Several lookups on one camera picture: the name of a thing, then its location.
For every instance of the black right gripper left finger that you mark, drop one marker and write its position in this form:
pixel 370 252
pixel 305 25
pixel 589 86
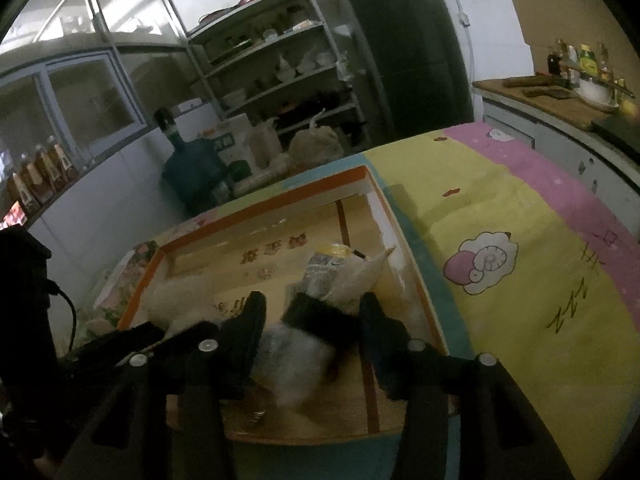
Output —
pixel 210 363

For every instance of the colourful cartoon tablecloth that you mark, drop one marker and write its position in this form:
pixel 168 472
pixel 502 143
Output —
pixel 520 260

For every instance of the white bowl on counter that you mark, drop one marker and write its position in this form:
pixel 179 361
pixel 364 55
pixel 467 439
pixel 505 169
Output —
pixel 597 96

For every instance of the wooden kitchen counter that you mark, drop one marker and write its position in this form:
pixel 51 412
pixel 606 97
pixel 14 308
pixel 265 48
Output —
pixel 547 94

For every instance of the metal shelving unit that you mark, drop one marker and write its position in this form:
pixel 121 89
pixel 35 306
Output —
pixel 277 61

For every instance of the blue water jug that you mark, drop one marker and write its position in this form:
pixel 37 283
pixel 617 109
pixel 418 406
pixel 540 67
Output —
pixel 194 171

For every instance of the black refrigerator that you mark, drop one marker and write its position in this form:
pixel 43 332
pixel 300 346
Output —
pixel 415 63

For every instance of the amber drink bottle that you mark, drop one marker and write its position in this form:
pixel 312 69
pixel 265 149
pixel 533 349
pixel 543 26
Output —
pixel 38 185
pixel 48 168
pixel 59 156
pixel 21 192

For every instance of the orange rimmed cardboard tray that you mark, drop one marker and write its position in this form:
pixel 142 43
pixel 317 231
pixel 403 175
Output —
pixel 266 247

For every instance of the cardboard sheet on wall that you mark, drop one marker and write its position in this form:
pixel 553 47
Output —
pixel 577 22

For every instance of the floral tissue box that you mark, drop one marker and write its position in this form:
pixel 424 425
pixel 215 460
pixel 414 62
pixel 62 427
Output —
pixel 120 285

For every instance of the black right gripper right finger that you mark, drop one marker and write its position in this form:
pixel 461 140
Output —
pixel 465 419

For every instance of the sliding glass window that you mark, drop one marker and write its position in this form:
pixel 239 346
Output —
pixel 84 101

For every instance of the packaged white black item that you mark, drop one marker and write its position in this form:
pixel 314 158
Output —
pixel 317 331

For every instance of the white plastic bag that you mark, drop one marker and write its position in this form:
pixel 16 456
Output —
pixel 315 146

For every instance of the phone with lit screen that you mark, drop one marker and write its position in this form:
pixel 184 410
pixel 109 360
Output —
pixel 14 217

